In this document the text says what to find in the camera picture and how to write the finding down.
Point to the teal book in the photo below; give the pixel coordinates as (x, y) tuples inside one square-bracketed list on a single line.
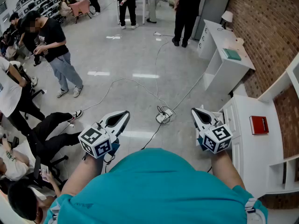
[(231, 54)]

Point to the red white small object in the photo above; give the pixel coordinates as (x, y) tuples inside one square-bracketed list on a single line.
[(123, 2)]

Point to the small pale round object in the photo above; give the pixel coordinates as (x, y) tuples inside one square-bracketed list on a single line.
[(240, 40)]

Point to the white power strip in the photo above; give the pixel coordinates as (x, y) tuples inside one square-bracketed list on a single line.
[(157, 33), (163, 116)]

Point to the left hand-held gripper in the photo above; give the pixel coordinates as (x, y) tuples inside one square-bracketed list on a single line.
[(95, 146)]

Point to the white desk with hutch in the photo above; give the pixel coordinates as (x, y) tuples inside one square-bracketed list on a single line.
[(257, 153)]

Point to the grey cabinet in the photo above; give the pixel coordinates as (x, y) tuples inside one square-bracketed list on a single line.
[(215, 8)]

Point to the person's left forearm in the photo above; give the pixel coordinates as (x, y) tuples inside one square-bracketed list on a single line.
[(81, 171)]

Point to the person's teal shirt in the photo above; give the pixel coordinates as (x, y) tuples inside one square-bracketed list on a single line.
[(151, 185)]

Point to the red book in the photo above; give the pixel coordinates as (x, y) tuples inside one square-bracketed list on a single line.
[(259, 125)]

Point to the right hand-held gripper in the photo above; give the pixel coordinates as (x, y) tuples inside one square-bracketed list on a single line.
[(217, 139)]

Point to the white table lamp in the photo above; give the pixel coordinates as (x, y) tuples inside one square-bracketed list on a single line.
[(227, 17)]

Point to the white table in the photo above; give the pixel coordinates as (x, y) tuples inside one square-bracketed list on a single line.
[(140, 1)]

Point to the black office chair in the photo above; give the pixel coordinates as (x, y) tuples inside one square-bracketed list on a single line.
[(38, 169), (30, 94)]

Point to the smartphone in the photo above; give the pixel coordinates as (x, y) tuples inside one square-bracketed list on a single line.
[(44, 171)]

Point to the plain white desk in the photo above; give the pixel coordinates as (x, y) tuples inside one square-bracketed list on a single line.
[(219, 38)]

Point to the person's right forearm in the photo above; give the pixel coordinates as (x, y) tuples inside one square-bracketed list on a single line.
[(225, 169)]

